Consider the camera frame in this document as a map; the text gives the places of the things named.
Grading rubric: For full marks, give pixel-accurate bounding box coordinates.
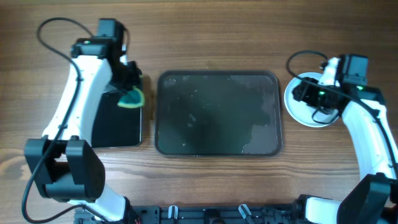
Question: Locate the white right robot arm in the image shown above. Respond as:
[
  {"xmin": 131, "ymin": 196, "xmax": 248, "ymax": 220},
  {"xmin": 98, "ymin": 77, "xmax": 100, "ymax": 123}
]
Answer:
[{"xmin": 284, "ymin": 54, "xmax": 397, "ymax": 223}]

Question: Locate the green and yellow sponge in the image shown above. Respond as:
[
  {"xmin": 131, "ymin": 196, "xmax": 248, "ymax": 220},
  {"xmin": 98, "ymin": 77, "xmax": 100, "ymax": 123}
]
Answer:
[{"xmin": 118, "ymin": 86, "xmax": 146, "ymax": 109}]

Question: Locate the small black tray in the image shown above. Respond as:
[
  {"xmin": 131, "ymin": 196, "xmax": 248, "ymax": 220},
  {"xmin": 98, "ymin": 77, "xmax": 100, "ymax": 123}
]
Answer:
[{"xmin": 91, "ymin": 68, "xmax": 143, "ymax": 148}]

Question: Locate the white plate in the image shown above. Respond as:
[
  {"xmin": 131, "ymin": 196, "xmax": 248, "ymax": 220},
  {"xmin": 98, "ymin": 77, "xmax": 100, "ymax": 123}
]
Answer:
[{"xmin": 284, "ymin": 78, "xmax": 338, "ymax": 128}]

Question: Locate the large dark grey tray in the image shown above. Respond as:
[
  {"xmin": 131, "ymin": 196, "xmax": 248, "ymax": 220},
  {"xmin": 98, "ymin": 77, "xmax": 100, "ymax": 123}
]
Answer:
[{"xmin": 154, "ymin": 70, "xmax": 284, "ymax": 157}]

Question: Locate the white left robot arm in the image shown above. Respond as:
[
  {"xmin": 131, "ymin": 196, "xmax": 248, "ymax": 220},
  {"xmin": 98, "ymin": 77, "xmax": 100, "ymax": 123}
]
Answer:
[{"xmin": 21, "ymin": 18, "xmax": 145, "ymax": 223}]

